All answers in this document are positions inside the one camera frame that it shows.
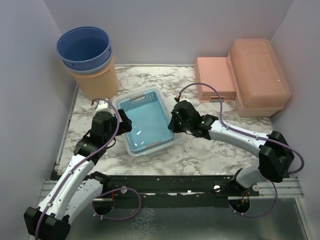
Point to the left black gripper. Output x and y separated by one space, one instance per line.
125 125

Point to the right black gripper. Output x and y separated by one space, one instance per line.
172 125

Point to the light blue perforated basket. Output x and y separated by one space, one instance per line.
147 122

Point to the white perforated plastic basket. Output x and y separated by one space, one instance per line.
135 153

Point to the pink perforated plastic basket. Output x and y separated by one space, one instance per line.
216 72

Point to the large orange lidded container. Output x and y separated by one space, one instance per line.
261 86

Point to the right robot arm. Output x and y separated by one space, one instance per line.
272 150

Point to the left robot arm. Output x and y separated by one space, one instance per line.
53 217

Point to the orange plastic bucket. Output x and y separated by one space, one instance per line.
103 84

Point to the grey-blue plastic bucket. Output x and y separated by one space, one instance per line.
93 70

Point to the blue plastic bucket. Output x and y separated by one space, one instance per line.
84 48

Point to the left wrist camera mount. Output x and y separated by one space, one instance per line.
101 106

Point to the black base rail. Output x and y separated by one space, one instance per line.
170 191

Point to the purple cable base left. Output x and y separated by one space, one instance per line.
122 202

